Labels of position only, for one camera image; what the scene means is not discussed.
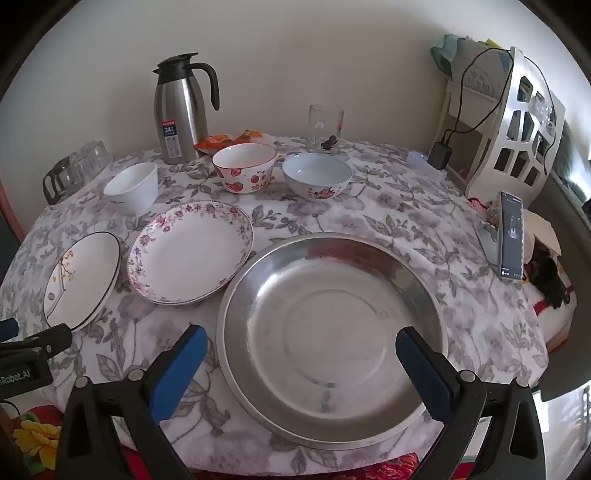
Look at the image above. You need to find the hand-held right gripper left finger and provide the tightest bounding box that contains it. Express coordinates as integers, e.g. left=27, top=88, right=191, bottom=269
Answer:
left=54, top=324, right=208, bottom=480

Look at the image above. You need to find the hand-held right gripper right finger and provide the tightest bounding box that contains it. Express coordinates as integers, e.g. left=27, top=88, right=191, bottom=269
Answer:
left=395, top=326, right=555, bottom=480

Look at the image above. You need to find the pink floral rim plate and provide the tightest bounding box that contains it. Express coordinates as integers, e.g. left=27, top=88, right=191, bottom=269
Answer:
left=127, top=200, right=256, bottom=306

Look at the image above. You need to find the plain white bowl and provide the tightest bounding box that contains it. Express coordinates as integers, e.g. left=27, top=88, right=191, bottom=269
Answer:
left=103, top=162, right=159, bottom=217

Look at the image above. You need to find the strawberry print bowl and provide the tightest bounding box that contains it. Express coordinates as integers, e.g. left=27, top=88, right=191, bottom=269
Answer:
left=212, top=143, right=278, bottom=195

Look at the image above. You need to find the pale blue floral bowl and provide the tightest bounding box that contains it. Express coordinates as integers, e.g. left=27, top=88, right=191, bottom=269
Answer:
left=282, top=153, right=353, bottom=202

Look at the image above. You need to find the black rim white plate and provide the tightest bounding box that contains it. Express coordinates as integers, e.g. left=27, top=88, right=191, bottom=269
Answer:
left=43, top=232, right=122, bottom=333

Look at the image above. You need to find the black fuzzy cloth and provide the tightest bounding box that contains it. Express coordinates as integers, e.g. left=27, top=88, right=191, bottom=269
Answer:
left=524, top=251, right=575, bottom=310

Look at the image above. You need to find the smartphone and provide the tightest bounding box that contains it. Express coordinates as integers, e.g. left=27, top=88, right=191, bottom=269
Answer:
left=498, top=191, right=526, bottom=282

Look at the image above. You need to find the clear glass cup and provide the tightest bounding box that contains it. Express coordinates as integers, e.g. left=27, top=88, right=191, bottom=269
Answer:
left=85, top=140, right=113, bottom=176
left=69, top=150, right=95, bottom=183

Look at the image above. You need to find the pink plastic trinket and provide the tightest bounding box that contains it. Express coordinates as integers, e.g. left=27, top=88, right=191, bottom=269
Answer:
left=468, top=198, right=497, bottom=222

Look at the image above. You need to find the beige paper box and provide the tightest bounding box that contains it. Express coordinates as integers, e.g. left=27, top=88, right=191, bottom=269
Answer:
left=524, top=212, right=561, bottom=259

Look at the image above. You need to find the grey floral tablecloth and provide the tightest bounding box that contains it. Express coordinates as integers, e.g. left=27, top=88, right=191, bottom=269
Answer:
left=0, top=134, right=550, bottom=472

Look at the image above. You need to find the small white device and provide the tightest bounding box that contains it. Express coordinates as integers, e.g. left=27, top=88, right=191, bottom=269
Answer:
left=406, top=150, right=444, bottom=178

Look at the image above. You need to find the black charger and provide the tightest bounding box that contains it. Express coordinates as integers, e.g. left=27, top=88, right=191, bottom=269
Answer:
left=427, top=142, right=451, bottom=169

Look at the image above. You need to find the white cutout shelf rack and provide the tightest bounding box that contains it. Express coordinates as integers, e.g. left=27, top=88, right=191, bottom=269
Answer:
left=434, top=46, right=566, bottom=201

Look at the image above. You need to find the steel thermos jug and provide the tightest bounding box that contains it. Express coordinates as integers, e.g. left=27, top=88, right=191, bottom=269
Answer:
left=152, top=52, right=221, bottom=165

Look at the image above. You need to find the clear glass mug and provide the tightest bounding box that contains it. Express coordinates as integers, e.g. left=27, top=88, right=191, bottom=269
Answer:
left=305, top=104, right=346, bottom=155

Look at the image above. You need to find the grey printed bag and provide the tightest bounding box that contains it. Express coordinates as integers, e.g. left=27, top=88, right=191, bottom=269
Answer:
left=455, top=41, right=513, bottom=100

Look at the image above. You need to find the teal cloth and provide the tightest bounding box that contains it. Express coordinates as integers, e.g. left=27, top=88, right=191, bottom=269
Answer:
left=431, top=34, right=467, bottom=77

